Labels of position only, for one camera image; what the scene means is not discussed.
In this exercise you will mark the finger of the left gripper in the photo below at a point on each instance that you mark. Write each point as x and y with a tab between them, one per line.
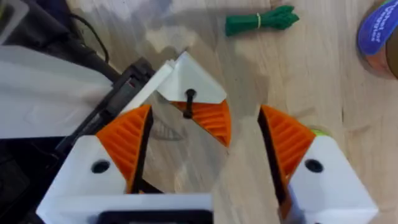
199	77

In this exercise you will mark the green toy vegetable bundle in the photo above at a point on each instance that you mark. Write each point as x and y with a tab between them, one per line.
261	20

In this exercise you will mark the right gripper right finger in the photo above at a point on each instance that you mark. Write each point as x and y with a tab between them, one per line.
329	186

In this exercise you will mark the green disc with holes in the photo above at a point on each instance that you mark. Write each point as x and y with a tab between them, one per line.
320	132

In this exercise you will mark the tape roll with blue label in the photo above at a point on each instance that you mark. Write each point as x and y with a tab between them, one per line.
377	31

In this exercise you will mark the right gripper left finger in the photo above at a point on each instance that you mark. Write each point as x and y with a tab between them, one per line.
93	155

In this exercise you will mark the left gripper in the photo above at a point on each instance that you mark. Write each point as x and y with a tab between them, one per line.
46	93

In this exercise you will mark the black screw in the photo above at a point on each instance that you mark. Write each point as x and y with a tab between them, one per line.
189	105

